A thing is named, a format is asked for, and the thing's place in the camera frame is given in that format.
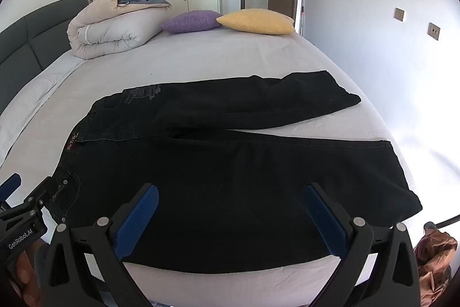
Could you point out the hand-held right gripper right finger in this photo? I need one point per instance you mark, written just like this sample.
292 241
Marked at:
323 220

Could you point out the thin dark pole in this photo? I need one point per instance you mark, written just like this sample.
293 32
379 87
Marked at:
303 10

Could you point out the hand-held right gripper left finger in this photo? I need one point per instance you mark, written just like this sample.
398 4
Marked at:
138 220

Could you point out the folded beige duvet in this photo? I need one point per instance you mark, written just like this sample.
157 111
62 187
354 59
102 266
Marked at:
107 30

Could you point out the black pants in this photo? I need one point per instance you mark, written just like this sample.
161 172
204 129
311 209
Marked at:
215 184

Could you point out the yellow pillow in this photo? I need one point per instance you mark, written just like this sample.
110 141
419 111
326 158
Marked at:
257 21

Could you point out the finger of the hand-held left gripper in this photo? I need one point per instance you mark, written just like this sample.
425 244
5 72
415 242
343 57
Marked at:
10 183
45 192

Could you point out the bed with white sheet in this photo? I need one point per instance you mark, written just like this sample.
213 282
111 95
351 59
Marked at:
215 55

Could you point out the grey padded headboard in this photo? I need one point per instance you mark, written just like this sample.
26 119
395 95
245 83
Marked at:
28 37

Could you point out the person's left hand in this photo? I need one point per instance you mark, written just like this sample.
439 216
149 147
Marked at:
22 269

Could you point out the purple pillow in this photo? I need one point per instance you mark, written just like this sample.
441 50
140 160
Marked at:
190 21

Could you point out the brown plastic bag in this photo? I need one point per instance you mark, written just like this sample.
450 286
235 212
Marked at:
433 260

